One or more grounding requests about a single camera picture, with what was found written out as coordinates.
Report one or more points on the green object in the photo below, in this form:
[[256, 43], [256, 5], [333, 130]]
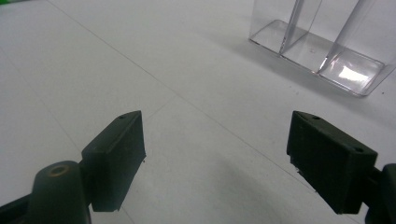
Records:
[[7, 1]]

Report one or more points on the clear plastic compartment organizer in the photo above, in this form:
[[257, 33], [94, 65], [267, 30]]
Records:
[[323, 46]]

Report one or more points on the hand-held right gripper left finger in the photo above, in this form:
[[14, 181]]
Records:
[[115, 161]]

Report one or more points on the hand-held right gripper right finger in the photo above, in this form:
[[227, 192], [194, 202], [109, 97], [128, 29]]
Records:
[[330, 165]]

